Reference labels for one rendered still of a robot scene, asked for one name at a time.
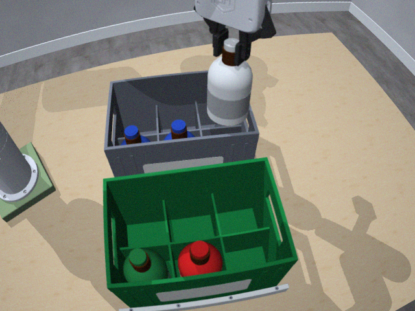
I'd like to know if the dark grey crate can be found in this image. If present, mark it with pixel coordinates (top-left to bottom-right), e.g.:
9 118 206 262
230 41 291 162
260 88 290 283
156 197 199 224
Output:
104 71 259 177

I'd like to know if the blue bottle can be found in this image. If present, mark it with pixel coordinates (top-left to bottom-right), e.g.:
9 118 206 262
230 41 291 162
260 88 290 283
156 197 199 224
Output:
121 125 151 145
164 120 195 140

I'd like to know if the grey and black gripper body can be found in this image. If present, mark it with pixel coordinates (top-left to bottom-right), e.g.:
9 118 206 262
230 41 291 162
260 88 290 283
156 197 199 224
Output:
195 0 272 33

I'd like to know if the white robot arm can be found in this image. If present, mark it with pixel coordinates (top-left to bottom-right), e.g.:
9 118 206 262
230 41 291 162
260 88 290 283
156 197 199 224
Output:
0 121 39 202

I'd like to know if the white bottle with grey label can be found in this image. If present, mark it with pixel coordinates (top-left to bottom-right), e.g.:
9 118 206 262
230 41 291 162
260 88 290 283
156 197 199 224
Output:
207 38 253 126

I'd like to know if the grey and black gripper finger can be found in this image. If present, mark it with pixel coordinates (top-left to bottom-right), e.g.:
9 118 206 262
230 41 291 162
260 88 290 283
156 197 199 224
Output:
234 5 276 66
203 17 229 57

